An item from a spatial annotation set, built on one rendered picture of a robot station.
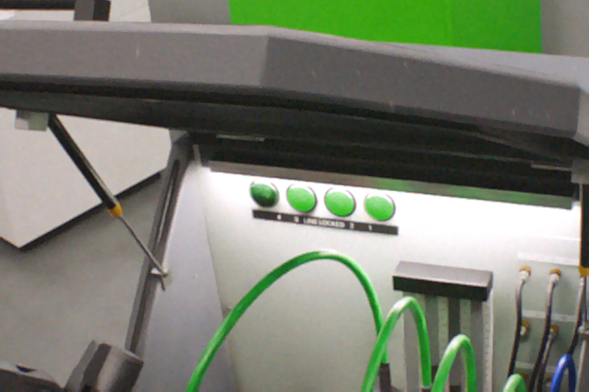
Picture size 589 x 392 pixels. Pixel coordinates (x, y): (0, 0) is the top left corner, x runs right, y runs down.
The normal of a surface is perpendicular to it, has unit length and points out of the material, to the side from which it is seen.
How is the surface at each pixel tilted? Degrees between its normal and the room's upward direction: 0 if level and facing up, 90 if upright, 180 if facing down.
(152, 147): 90
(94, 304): 0
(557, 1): 90
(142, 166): 90
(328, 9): 90
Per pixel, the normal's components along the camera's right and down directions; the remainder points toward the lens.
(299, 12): -0.59, 0.44
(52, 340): -0.11, -0.87
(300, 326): -0.39, 0.48
